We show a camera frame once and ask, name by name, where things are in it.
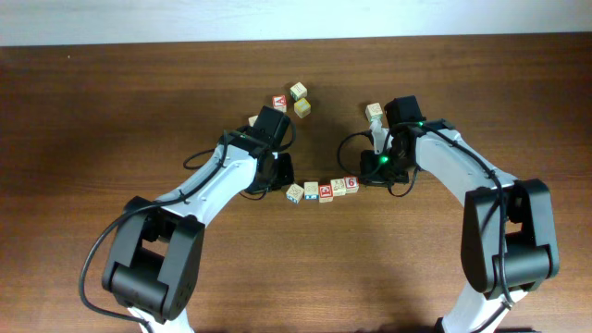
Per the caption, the blue side block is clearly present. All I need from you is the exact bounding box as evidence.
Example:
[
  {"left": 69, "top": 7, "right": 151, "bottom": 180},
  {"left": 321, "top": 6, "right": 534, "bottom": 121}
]
[
  {"left": 303, "top": 181, "right": 319, "bottom": 200},
  {"left": 286, "top": 183, "right": 304, "bottom": 204}
]

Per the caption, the red six wooden block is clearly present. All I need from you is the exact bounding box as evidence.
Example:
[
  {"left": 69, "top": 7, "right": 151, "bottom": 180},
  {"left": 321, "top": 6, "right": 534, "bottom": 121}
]
[{"left": 343, "top": 176, "right": 360, "bottom": 193}]

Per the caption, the green animal wooden block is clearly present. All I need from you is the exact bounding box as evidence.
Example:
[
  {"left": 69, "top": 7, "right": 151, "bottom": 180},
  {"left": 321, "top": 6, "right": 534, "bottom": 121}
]
[{"left": 330, "top": 179, "right": 347, "bottom": 197}]

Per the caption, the red E wooden block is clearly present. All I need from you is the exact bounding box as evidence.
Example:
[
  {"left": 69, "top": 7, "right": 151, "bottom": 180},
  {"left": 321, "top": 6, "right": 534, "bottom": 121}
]
[{"left": 318, "top": 184, "right": 334, "bottom": 203}]

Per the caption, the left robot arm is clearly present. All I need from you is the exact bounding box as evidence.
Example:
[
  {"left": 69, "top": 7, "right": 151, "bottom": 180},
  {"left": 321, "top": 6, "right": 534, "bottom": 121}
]
[{"left": 102, "top": 106, "right": 295, "bottom": 332}]

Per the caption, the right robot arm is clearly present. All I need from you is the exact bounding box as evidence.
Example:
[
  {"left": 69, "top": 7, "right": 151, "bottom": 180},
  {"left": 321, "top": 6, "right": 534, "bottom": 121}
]
[{"left": 360, "top": 96, "right": 560, "bottom": 332}]

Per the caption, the blue number left block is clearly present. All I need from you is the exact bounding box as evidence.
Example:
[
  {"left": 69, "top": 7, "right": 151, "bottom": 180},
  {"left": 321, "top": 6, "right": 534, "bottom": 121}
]
[{"left": 248, "top": 116, "right": 257, "bottom": 127}]

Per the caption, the green far right block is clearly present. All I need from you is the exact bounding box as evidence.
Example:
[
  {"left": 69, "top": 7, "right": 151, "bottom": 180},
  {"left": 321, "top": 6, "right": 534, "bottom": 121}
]
[{"left": 364, "top": 103, "right": 383, "bottom": 122}]

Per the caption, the red A wooden block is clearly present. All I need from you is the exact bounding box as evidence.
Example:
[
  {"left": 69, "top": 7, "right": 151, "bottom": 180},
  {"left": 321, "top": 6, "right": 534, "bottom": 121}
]
[{"left": 272, "top": 95, "right": 288, "bottom": 113}]

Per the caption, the yellow top wooden block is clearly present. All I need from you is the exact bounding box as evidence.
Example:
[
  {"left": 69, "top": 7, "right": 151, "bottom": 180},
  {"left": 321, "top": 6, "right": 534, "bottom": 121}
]
[{"left": 293, "top": 98, "right": 312, "bottom": 118}]

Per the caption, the green letter wooden block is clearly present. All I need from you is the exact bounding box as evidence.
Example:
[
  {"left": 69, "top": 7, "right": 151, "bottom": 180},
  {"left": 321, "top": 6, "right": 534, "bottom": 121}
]
[{"left": 290, "top": 82, "right": 308, "bottom": 101}]

